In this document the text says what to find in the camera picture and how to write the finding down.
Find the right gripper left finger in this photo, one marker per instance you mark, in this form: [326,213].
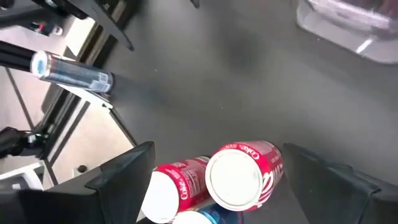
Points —
[118,193]

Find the silver blue Red Bull can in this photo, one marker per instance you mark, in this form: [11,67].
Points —
[71,74]
[214,216]

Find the red Coca-Cola can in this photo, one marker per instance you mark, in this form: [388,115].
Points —
[174,189]
[236,177]

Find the clear plastic bin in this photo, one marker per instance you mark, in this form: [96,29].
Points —
[357,28]

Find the black device green light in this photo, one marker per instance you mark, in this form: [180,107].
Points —
[12,140]

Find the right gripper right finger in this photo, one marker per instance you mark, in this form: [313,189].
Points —
[335,196]

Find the grey white edge bracket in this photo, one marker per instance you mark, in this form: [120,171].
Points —
[21,177]

